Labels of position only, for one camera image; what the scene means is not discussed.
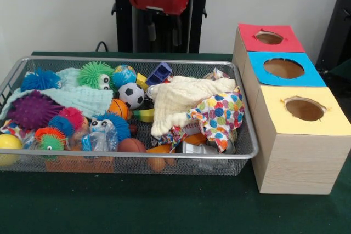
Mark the yellow smooth ball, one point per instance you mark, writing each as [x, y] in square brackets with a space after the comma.
[8, 143]

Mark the dark green table cloth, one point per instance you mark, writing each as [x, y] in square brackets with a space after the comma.
[164, 204]
[342, 71]

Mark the shallow mesh bin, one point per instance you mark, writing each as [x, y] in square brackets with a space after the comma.
[131, 154]

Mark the blue building block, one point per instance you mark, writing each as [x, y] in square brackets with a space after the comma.
[159, 73]

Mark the purple spiky ball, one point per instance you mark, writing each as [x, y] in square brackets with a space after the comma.
[33, 109]

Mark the globe print ball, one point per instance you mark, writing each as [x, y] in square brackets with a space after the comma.
[124, 75]

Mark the mint knitted cloth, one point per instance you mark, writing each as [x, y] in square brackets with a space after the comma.
[82, 97]

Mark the small soccer ball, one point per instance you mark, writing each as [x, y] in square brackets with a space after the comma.
[131, 95]

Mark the cream knitted cloth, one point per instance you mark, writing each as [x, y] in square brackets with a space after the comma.
[178, 97]

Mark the green puffer ball with eyes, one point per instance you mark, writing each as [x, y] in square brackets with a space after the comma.
[91, 73]

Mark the polka dot cloth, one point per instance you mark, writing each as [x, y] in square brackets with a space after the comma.
[222, 116]

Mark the wooden box with three holes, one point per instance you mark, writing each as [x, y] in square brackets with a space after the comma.
[301, 162]

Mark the blue puffer ball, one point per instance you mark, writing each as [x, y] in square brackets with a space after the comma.
[40, 79]

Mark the black chair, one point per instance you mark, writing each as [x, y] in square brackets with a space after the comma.
[340, 25]

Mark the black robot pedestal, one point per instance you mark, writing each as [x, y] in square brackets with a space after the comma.
[123, 25]

